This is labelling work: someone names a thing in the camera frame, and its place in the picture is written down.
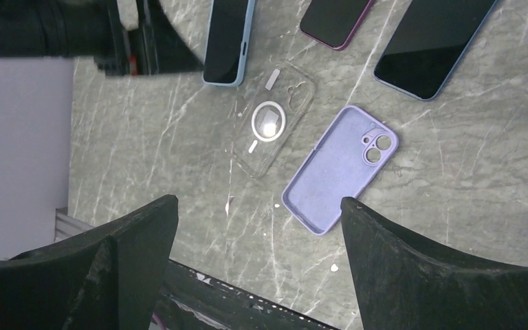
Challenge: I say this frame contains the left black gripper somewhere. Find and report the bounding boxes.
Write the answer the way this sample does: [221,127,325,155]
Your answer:
[0,1,204,76]

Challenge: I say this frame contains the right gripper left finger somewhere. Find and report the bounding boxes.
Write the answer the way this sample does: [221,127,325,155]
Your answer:
[0,195,178,329]

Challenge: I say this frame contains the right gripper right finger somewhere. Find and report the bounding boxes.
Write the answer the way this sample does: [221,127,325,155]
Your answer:
[340,197,528,329]

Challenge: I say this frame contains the lavender phone case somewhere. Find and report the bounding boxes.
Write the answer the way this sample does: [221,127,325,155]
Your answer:
[281,105,399,235]

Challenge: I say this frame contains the dark purple phone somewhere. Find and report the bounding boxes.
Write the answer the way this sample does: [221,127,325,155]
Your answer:
[299,0,374,51]

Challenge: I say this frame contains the dark blue phone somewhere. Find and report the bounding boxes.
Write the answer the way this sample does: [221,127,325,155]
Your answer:
[373,0,496,100]

